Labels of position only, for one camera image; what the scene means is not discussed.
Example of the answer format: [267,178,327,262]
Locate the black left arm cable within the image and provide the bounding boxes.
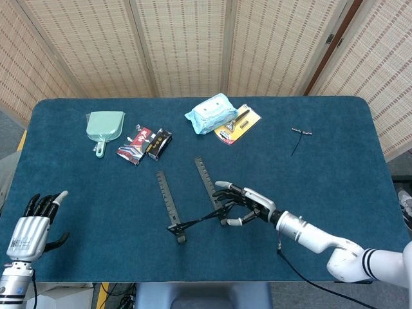
[30,269,39,309]

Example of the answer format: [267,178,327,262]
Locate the brown wooden post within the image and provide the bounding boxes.
[304,0,364,96]

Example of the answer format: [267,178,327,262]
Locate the black folding stand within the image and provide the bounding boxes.
[156,156,234,245]

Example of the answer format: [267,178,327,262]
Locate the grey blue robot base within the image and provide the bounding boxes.
[135,282,274,309]

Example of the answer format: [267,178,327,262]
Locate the red black flat box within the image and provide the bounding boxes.
[116,124,158,166]

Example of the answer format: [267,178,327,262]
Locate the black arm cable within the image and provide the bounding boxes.
[30,269,39,309]
[276,236,370,309]

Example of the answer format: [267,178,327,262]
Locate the yellow razor blister pack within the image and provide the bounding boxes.
[214,103,262,146]

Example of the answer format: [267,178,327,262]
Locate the black zip tie with beads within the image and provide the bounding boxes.
[290,127,314,158]

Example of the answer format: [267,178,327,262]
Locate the grey white sneaker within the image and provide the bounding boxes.
[397,189,412,231]

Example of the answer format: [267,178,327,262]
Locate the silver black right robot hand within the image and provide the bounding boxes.
[214,180,278,227]

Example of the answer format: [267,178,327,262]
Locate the mint green dustpan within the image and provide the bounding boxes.
[86,111,126,158]

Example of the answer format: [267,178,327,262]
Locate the white box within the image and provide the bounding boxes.
[27,282,96,309]

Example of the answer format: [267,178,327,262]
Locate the light blue wet wipes pack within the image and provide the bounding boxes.
[184,93,239,136]

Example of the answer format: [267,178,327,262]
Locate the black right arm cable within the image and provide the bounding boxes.
[276,236,370,309]

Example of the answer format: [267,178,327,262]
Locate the blue table mat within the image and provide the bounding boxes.
[0,95,412,285]

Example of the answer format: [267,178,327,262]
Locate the black gold small box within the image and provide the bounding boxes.
[146,127,173,162]

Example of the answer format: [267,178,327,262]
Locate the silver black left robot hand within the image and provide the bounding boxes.
[6,190,71,263]

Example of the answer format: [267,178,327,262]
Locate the bamboo folding screen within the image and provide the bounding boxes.
[0,0,412,162]

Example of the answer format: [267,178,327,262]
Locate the black floor cables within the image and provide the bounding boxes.
[108,283,136,309]

